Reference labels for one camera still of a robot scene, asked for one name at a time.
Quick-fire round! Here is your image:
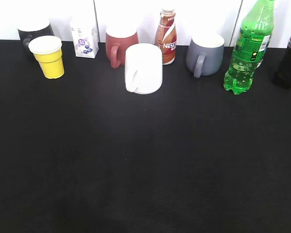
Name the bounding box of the yellow paper cup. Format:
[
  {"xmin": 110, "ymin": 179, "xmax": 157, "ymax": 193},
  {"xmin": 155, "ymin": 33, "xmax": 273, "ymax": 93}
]
[{"xmin": 28, "ymin": 35, "xmax": 65, "ymax": 79}]

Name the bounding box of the green soda bottle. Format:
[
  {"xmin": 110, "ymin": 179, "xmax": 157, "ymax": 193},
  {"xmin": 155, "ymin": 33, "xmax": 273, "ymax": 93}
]
[{"xmin": 224, "ymin": 0, "xmax": 275, "ymax": 95}]

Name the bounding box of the white mug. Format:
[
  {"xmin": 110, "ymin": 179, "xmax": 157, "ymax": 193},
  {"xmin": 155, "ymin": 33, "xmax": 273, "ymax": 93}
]
[{"xmin": 125, "ymin": 43, "xmax": 162, "ymax": 95}]

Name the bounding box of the brown Nescafe bottle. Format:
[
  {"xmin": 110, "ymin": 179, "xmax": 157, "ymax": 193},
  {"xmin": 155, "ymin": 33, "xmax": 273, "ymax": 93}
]
[{"xmin": 155, "ymin": 7, "xmax": 177, "ymax": 65}]

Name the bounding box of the red-brown mug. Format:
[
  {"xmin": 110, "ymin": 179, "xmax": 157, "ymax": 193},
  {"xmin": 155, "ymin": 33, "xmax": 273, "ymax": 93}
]
[{"xmin": 106, "ymin": 21, "xmax": 139, "ymax": 68}]

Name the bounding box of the grey mug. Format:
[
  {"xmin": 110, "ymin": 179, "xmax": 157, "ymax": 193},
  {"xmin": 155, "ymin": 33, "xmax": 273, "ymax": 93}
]
[{"xmin": 186, "ymin": 32, "xmax": 225, "ymax": 78}]

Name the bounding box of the small white milk carton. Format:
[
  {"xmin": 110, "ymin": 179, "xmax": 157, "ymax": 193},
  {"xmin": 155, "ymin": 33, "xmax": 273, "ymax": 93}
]
[{"xmin": 70, "ymin": 16, "xmax": 99, "ymax": 59}]

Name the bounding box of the black mug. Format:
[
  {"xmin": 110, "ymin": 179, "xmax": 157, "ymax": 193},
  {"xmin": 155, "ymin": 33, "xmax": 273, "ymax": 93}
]
[{"xmin": 17, "ymin": 17, "xmax": 54, "ymax": 61}]

